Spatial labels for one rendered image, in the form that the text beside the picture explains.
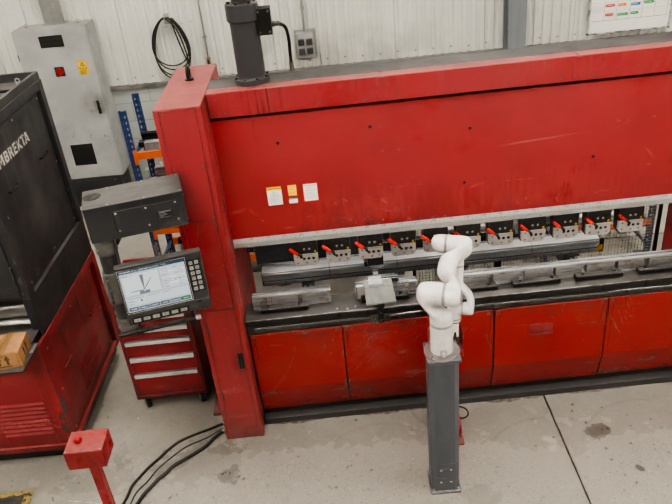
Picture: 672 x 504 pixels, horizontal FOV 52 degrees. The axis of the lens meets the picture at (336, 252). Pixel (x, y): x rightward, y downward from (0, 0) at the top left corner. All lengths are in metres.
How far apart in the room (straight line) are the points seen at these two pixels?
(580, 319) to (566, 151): 1.14
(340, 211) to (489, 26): 4.57
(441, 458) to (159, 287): 1.86
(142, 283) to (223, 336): 0.77
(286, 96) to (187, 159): 0.63
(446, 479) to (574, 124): 2.18
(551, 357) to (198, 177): 2.58
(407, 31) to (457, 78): 4.27
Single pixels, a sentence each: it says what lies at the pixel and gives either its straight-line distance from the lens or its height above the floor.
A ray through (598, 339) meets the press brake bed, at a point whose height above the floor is 0.44.
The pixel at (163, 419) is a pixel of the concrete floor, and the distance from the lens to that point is 5.17.
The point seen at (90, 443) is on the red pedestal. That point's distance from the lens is 3.95.
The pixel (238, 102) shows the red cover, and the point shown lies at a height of 2.24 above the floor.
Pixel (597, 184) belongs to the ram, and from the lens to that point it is 4.39.
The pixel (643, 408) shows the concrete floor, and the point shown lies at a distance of 5.10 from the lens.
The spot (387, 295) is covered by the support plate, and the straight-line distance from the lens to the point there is 4.21.
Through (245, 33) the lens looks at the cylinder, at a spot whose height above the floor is 2.58.
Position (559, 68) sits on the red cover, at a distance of 4.03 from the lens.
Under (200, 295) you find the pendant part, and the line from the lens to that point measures 3.84.
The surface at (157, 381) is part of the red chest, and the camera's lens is 5.08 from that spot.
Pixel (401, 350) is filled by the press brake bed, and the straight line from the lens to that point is 4.55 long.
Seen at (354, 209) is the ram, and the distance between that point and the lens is 4.09.
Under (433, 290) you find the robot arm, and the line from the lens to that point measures 3.50.
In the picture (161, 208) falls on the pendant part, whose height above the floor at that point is 1.87.
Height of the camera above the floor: 3.33
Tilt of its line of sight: 30 degrees down
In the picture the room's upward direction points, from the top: 6 degrees counter-clockwise
